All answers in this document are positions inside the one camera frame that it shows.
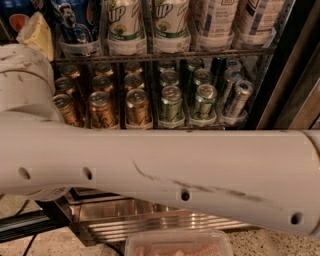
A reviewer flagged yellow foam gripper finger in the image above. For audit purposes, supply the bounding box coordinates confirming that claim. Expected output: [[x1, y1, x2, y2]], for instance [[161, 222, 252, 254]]
[[16, 12, 54, 62]]

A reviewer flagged blue pepsi can with portrait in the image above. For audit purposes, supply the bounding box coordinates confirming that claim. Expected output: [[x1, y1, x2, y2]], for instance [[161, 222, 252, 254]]
[[51, 0, 99, 56]]

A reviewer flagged gold can front left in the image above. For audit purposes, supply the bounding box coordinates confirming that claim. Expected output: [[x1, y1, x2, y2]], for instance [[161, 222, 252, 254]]
[[53, 94, 83, 127]]

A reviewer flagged gold can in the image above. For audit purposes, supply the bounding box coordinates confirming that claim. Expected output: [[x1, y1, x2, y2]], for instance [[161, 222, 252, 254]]
[[53, 94, 83, 127], [88, 91, 117, 129], [126, 89, 151, 127]]

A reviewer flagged white 7up can left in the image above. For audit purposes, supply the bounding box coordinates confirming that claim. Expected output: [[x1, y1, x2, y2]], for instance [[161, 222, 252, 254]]
[[107, 0, 144, 55]]

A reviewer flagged white 7up can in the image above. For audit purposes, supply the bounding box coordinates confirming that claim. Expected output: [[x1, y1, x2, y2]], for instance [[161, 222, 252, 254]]
[[152, 0, 189, 53], [107, 0, 144, 55]]

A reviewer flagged stainless steel fridge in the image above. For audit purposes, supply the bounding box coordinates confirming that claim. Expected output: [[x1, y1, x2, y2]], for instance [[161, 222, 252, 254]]
[[0, 0, 320, 248]]

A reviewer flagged gold can front middle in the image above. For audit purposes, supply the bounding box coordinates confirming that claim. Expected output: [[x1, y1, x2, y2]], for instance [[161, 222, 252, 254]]
[[88, 91, 117, 129]]

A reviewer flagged gold can front right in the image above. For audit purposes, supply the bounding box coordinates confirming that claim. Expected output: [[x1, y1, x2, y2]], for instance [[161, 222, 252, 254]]
[[126, 89, 151, 127]]

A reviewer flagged white 7up can right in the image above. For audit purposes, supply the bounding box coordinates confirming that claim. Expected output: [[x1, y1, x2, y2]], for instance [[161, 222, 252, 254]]
[[152, 0, 189, 53]]

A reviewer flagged green can front left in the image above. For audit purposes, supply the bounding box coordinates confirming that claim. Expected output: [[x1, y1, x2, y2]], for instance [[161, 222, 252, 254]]
[[159, 86, 184, 128]]

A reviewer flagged green can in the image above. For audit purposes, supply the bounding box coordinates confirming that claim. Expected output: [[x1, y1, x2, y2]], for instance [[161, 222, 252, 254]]
[[191, 84, 217, 121], [159, 86, 184, 128]]

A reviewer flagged green can front right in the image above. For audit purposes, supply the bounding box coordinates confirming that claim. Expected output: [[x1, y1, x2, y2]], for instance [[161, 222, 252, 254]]
[[191, 84, 217, 121]]

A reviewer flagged white labelled can left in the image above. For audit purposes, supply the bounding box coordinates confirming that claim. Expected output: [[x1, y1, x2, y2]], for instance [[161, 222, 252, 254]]
[[197, 0, 239, 51]]

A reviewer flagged white labelled can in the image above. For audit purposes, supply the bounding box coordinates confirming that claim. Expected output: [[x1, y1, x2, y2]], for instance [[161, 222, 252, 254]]
[[197, 0, 239, 51], [234, 0, 285, 46]]

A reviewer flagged silver slim can front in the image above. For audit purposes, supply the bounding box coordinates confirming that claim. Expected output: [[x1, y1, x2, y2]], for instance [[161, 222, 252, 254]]
[[223, 80, 255, 118]]

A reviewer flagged white labelled can right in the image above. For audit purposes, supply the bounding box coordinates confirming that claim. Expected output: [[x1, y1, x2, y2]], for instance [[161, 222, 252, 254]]
[[234, 0, 285, 46]]

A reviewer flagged clear plastic food container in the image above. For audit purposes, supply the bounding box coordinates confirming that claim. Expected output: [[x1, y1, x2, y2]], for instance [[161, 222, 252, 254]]
[[125, 230, 234, 256]]

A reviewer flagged black cable on floor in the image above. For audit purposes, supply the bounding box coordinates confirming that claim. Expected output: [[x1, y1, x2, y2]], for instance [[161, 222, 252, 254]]
[[21, 233, 38, 256]]

